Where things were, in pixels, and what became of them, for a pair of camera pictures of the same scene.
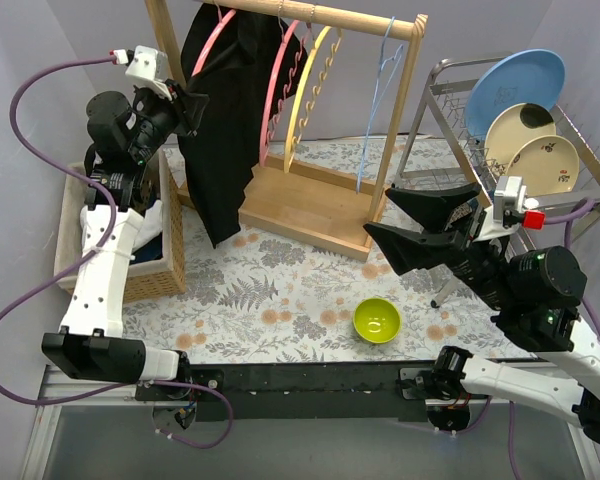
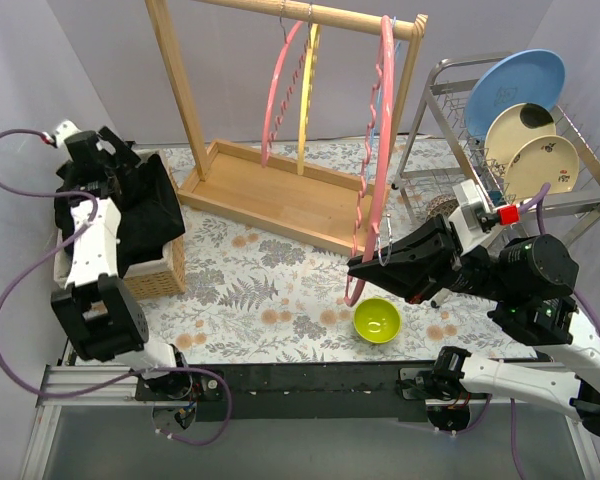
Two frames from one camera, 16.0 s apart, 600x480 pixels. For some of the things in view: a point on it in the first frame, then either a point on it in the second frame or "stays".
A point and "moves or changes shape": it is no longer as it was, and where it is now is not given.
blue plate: (513, 77) stays
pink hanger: (266, 133) stays
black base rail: (302, 392) stays
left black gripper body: (169, 109) to (112, 151)
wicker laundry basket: (146, 279) stays
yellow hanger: (326, 42) moves or changes shape
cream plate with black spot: (512, 127) stays
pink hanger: (224, 21) to (385, 25)
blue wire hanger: (386, 72) moves or changes shape
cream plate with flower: (548, 165) stays
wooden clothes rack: (298, 202) stays
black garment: (238, 71) to (147, 207)
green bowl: (377, 320) stays
